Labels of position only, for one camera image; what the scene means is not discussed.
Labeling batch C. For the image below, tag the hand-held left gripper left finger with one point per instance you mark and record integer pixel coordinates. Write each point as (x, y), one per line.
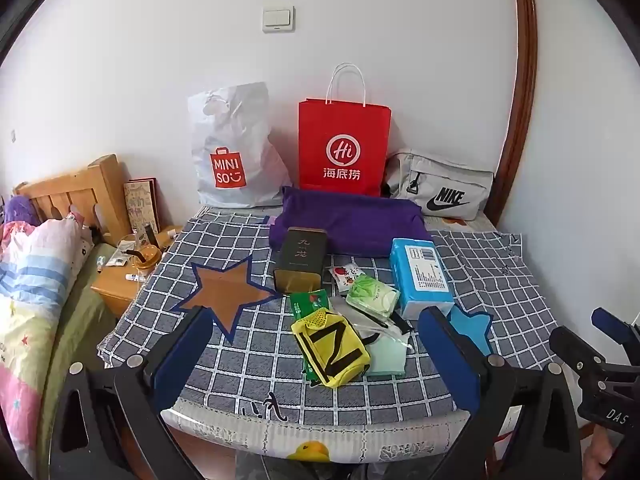
(185, 355)

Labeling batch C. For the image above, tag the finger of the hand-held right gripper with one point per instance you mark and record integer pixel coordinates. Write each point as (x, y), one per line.
(575, 350)
(612, 324)

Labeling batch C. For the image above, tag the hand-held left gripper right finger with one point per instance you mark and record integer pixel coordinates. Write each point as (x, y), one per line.
(450, 360)

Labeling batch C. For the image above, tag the white sponge block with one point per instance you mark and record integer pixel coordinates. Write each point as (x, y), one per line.
(387, 356)

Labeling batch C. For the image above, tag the black cloth strip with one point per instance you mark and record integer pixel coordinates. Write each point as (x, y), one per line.
(377, 321)

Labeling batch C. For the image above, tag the light green tissue packet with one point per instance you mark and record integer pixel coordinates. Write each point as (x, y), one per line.
(372, 296)

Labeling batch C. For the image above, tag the clear plastic pouch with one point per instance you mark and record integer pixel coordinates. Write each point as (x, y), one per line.
(345, 307)

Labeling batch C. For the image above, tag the yellow mesh pouch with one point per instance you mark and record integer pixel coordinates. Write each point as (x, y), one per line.
(330, 347)

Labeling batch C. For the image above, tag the white tomato print packet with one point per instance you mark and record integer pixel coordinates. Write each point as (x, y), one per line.
(347, 276)

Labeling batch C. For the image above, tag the green snack packet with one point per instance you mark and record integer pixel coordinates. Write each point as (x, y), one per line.
(307, 304)

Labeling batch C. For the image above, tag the purple towel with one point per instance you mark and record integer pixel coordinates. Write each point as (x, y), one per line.
(360, 220)

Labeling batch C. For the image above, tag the grey checked tablecloth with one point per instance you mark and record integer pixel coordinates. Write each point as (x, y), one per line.
(250, 350)

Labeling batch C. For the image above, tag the printed plastic table cover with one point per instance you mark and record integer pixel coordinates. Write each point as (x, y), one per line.
(225, 430)

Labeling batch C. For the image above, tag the blue tissue pack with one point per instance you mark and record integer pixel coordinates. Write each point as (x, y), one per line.
(420, 275)

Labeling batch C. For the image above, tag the wooden nightstand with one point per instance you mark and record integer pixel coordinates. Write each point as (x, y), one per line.
(117, 292)

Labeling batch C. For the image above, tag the small white tube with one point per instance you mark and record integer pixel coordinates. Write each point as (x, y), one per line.
(136, 276)

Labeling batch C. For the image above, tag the glass cup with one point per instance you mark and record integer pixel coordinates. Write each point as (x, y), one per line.
(142, 257)

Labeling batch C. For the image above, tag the green bed sheet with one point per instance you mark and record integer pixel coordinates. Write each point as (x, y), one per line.
(75, 325)

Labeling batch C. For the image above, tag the dark tea tin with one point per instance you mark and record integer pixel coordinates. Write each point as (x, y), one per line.
(300, 260)

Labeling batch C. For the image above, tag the patterned hardcover book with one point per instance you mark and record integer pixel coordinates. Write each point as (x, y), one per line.
(141, 205)

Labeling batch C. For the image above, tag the colourful printed quilt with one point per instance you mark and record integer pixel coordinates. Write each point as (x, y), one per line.
(30, 280)

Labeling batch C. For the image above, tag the grey fabric waist bag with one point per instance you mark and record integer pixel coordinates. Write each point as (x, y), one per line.
(440, 180)

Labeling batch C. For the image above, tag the wooden bed headboard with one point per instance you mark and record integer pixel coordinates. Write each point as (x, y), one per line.
(65, 190)

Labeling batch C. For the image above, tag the purple plush toy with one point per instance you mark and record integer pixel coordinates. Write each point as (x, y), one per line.
(20, 210)

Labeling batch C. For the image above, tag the white plastic shopping bag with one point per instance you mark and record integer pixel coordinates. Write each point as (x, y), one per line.
(235, 135)

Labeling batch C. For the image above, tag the red paper shopping bag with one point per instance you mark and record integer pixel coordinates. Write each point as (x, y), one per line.
(345, 130)

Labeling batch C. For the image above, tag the brown wooden door frame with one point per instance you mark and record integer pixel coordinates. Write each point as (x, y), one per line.
(522, 85)

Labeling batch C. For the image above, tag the white wall light switch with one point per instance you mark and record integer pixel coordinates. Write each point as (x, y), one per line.
(278, 18)

